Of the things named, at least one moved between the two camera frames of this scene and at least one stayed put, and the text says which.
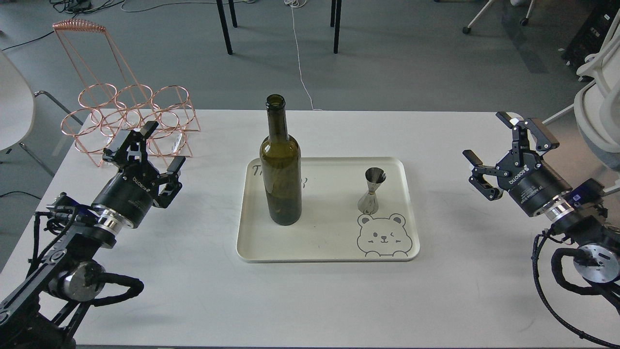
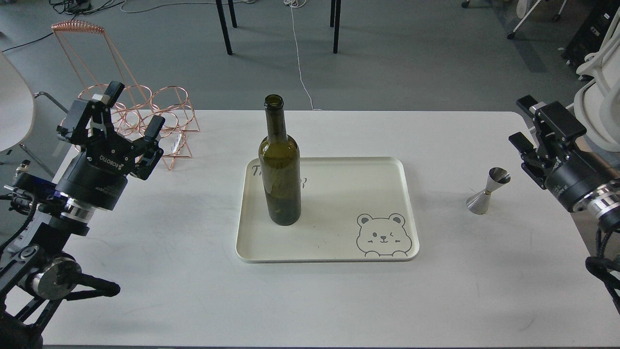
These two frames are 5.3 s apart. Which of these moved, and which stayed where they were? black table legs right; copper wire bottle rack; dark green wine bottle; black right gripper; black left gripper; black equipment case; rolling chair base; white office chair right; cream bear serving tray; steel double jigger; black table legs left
Moved: black right gripper; rolling chair base; black left gripper; steel double jigger
Stayed: cream bear serving tray; black table legs right; black table legs left; black equipment case; white office chair right; copper wire bottle rack; dark green wine bottle
